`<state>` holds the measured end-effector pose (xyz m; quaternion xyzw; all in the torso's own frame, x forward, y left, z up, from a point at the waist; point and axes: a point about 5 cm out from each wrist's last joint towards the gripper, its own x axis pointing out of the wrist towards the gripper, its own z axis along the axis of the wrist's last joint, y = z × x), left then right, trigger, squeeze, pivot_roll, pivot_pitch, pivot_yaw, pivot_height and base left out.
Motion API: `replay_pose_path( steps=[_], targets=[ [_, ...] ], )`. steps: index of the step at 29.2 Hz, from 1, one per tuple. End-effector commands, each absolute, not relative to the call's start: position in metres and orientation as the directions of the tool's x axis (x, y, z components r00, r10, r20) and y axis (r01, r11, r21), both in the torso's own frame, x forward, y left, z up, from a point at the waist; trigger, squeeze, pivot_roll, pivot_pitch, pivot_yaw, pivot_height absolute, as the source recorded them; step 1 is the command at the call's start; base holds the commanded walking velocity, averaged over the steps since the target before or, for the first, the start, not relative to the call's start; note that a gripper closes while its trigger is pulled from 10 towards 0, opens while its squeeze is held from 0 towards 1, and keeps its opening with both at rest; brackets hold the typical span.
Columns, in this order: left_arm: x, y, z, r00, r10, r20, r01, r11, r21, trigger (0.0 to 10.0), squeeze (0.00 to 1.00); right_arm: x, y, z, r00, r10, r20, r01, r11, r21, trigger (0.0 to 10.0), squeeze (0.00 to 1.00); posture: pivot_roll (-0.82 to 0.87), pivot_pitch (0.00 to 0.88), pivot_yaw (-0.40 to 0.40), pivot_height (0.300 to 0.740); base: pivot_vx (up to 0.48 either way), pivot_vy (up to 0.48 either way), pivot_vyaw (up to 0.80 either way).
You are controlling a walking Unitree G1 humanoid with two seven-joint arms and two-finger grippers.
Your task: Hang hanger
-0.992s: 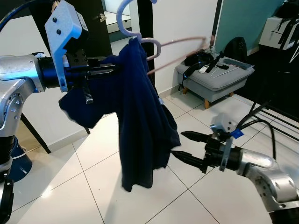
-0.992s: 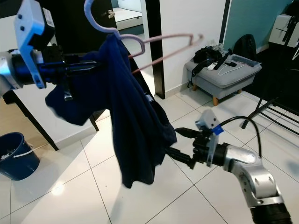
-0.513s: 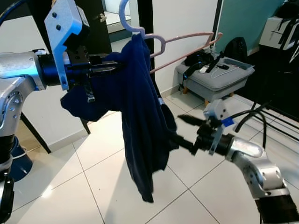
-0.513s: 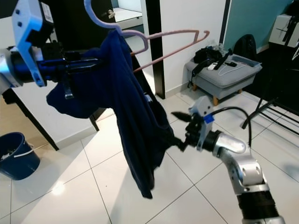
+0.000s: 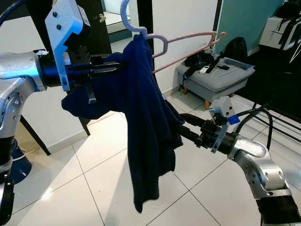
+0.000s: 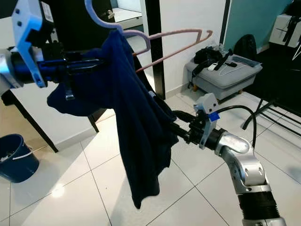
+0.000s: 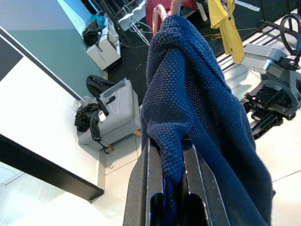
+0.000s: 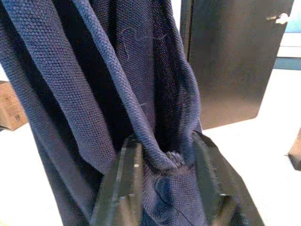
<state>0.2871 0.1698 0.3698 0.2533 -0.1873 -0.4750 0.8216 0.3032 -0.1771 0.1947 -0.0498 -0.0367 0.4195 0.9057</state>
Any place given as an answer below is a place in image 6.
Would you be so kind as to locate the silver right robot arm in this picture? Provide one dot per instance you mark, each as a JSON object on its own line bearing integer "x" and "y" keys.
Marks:
{"x": 244, "y": 169}

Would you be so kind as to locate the black bag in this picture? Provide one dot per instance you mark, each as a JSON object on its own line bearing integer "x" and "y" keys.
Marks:
{"x": 204, "y": 55}

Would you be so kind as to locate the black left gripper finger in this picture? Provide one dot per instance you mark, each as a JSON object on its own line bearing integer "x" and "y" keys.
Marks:
{"x": 88, "y": 61}
{"x": 83, "y": 71}

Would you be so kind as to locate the white phone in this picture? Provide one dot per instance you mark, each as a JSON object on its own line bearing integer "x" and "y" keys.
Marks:
{"x": 214, "y": 66}

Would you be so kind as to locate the black metal clothes rack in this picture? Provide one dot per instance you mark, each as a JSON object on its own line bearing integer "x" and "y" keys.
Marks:
{"x": 255, "y": 112}

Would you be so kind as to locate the dark wooden door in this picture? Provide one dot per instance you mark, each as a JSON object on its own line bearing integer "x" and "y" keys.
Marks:
{"x": 75, "y": 19}

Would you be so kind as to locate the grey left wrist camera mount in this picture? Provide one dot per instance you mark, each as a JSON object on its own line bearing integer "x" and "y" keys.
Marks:
{"x": 28, "y": 23}

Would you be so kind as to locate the black backpack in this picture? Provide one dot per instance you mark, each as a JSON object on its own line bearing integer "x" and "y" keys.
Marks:
{"x": 244, "y": 47}

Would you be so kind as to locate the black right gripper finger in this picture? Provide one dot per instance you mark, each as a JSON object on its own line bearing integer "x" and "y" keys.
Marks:
{"x": 182, "y": 117}
{"x": 178, "y": 132}

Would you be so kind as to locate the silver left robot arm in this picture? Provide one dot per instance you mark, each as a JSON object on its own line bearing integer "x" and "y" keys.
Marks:
{"x": 4, "y": 70}

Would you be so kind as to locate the navy garment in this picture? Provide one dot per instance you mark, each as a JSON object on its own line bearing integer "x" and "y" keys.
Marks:
{"x": 141, "y": 117}

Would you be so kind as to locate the grey padded ottoman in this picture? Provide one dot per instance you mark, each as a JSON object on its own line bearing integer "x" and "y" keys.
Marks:
{"x": 230, "y": 77}

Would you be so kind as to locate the blue plastic bucket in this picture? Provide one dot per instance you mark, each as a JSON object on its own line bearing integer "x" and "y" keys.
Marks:
{"x": 19, "y": 165}

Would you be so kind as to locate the pink plastic hanger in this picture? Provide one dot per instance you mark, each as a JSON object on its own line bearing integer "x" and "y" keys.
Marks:
{"x": 89, "y": 14}

